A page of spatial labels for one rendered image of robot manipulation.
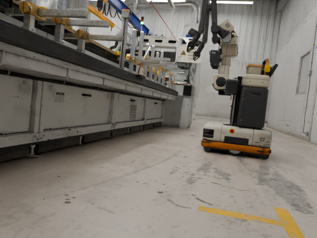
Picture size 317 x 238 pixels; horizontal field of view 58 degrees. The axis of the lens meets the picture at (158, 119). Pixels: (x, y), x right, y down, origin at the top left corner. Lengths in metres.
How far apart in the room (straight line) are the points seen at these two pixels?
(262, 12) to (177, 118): 7.74
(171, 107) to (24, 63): 4.42
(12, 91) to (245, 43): 10.93
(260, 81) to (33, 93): 2.02
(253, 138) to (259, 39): 9.54
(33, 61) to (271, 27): 11.28
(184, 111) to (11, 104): 4.11
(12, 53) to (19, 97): 0.46
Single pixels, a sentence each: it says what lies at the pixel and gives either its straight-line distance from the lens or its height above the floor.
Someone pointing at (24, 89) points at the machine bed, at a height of 0.43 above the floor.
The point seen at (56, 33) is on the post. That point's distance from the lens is 1.73.
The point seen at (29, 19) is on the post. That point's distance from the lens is 1.52.
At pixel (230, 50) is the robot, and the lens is 3.14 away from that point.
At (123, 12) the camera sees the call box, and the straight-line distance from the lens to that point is 2.68.
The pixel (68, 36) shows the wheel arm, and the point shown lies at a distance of 2.04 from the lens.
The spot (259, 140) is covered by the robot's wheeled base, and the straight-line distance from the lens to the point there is 2.89.
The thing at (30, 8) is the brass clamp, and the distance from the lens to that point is 1.51.
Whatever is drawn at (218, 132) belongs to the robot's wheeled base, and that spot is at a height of 0.21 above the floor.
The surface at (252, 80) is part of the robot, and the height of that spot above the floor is 0.74.
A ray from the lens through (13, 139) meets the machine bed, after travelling 1.81.
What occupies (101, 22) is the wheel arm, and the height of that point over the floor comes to 0.83.
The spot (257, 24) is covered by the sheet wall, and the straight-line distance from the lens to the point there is 12.33.
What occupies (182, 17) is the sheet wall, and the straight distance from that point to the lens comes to 12.53.
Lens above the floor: 0.43
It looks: 3 degrees down
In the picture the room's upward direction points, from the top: 6 degrees clockwise
